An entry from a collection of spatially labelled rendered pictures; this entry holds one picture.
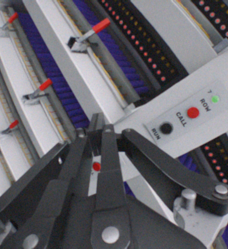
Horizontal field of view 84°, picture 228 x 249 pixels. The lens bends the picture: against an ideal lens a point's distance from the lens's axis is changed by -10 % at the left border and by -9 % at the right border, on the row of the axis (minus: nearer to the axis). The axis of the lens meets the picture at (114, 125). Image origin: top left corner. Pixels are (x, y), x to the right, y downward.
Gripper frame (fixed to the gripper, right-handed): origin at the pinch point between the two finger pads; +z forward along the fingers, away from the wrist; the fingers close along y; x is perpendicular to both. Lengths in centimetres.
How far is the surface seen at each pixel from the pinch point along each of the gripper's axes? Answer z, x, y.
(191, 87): 2.2, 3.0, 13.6
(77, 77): 11.5, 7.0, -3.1
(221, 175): 8.1, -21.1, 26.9
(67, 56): 13.1, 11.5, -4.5
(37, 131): 15.6, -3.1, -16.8
